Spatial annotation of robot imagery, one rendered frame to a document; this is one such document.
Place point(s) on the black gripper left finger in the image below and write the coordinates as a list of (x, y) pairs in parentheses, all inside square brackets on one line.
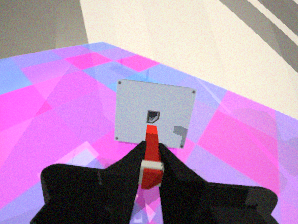
[(114, 187)]

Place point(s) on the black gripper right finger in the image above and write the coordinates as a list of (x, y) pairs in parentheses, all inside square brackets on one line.
[(185, 196)]

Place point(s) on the grey panel with hole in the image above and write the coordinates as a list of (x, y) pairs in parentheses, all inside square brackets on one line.
[(141, 103)]

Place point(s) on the red peg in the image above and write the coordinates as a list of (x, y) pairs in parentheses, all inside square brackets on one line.
[(152, 169)]

